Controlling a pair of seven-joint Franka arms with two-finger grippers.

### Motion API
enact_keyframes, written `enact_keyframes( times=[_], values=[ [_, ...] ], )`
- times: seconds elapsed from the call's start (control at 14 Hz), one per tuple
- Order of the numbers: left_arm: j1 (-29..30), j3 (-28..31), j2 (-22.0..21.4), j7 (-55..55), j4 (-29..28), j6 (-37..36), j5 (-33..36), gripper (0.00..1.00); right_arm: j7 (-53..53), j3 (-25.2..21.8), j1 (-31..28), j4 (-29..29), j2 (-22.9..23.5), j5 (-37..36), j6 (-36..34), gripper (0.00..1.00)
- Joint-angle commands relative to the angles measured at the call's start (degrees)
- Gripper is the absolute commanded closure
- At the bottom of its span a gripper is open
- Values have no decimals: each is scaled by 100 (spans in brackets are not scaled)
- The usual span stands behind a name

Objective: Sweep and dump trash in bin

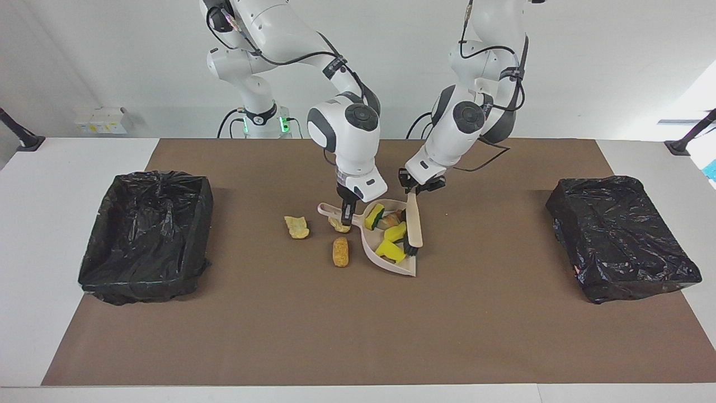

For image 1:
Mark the beige orange striped foam chunk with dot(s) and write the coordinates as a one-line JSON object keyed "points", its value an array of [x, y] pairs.
{"points": [[394, 217]]}

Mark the brown table mat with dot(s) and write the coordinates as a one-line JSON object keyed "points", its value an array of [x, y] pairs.
{"points": [[279, 336]]}

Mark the beige brush black bristles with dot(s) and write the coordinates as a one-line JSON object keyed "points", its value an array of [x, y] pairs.
{"points": [[414, 224]]}

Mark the black bag lined bin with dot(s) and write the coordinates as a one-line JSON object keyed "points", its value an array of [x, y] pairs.
{"points": [[615, 235], [145, 240]]}

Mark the orange-brown oval foam piece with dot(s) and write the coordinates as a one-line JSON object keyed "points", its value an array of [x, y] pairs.
{"points": [[340, 252]]}

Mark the cyan object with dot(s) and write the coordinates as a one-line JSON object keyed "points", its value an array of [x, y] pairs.
{"points": [[712, 170]]}

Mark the pale greenish foam chunk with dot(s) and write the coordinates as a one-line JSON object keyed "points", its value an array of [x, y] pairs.
{"points": [[297, 227]]}

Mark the yellow sponge piece green-backed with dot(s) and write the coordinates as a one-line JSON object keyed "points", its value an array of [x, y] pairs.
{"points": [[373, 217]]}

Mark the white power outlet box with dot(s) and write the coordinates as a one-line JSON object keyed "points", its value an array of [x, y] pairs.
{"points": [[100, 120]]}

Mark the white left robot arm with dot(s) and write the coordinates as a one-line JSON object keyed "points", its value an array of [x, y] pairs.
{"points": [[464, 123]]}

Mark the black camera stand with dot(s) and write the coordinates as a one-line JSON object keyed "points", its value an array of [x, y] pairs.
{"points": [[679, 146], [28, 141]]}

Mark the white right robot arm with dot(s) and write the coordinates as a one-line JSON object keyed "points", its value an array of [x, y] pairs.
{"points": [[349, 134]]}

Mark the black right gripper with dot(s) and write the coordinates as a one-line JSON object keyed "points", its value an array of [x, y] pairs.
{"points": [[345, 197]]}

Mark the beige plastic dustpan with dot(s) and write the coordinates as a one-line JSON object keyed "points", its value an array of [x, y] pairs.
{"points": [[400, 267]]}

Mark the notched yellow sponge piece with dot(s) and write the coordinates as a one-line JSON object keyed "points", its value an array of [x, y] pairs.
{"points": [[390, 252]]}

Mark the pale yellow foam chunk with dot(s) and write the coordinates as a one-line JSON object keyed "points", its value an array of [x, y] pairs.
{"points": [[335, 225]]}

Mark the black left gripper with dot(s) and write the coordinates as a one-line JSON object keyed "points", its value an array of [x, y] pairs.
{"points": [[432, 183]]}

